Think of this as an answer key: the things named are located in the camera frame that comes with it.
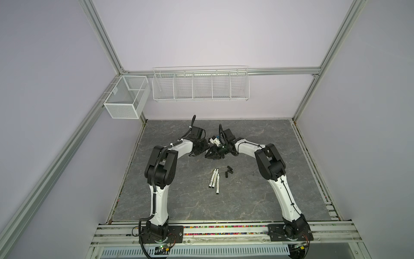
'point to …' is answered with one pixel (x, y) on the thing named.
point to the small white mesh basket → (129, 97)
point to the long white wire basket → (195, 83)
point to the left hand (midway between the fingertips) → (209, 149)
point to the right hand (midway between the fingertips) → (206, 158)
